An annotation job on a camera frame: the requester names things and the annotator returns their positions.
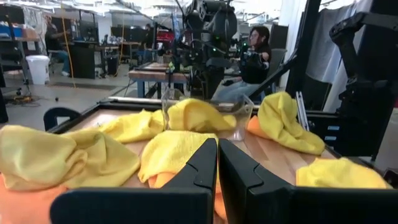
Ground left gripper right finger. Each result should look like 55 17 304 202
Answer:
218 138 398 224

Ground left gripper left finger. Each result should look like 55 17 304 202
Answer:
49 138 218 224

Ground orange microfiber towel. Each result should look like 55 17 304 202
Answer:
246 114 271 140
0 174 68 224
147 170 228 222

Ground yellow microfiber towel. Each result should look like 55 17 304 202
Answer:
167 98 238 134
295 157 393 190
98 108 165 144
0 124 141 191
137 129 219 189
257 91 326 156

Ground clear plastic basket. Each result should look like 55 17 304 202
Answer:
160 88 255 142

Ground wooden table blue legs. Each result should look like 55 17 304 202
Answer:
127 61 191 99

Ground person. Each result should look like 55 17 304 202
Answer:
212 25 273 103
44 15 72 77

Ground grey office chair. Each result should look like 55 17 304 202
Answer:
267 48 289 94

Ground black cabinet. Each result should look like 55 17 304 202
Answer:
68 40 98 80

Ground white hanging cloth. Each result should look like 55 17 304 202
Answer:
305 0 374 113

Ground white trash bin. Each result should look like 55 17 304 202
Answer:
25 55 51 86

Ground dark computer monitors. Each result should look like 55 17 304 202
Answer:
110 26 156 47

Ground red box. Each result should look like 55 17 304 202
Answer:
155 29 176 44

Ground storage shelf with bins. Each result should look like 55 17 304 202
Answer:
0 6 42 94

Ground silver metal bracket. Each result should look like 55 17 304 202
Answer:
294 91 310 131

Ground black arched frame clip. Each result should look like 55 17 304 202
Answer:
42 106 82 132

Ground yellow hanging cable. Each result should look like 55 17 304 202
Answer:
60 15 77 89

